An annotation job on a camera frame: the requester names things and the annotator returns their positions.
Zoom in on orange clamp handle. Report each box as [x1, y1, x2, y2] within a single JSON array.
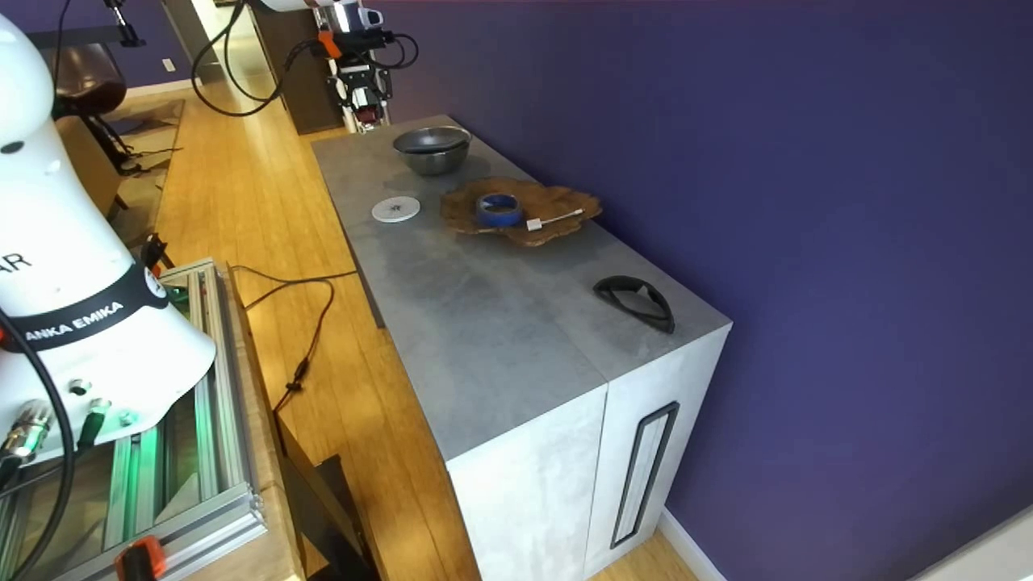
[[112, 533, 172, 581]]

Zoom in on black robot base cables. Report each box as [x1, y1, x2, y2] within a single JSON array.
[[0, 310, 83, 581]]

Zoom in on blue tape roll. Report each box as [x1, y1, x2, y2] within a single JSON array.
[[476, 189, 528, 232]]

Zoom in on white-handled small tool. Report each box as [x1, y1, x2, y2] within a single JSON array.
[[522, 206, 589, 232]]

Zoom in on brown wooden tray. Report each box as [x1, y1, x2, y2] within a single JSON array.
[[436, 174, 608, 250]]

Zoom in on grey concrete-look cabinet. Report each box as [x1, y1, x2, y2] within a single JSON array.
[[311, 110, 737, 581]]

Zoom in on white round disc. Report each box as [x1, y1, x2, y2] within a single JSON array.
[[367, 193, 424, 227]]

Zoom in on black rectangular door handle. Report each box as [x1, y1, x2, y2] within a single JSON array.
[[608, 396, 684, 552]]

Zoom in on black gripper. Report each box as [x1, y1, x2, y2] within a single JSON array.
[[331, 29, 397, 129]]

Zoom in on black floor cable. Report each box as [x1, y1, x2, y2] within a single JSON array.
[[225, 261, 360, 416]]

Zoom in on aluminium profile frame table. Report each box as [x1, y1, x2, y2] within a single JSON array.
[[0, 256, 267, 581]]

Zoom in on dark grey metal bowl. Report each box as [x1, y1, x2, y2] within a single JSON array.
[[389, 122, 476, 181]]

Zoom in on black chair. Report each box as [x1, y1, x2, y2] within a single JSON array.
[[41, 40, 148, 176]]

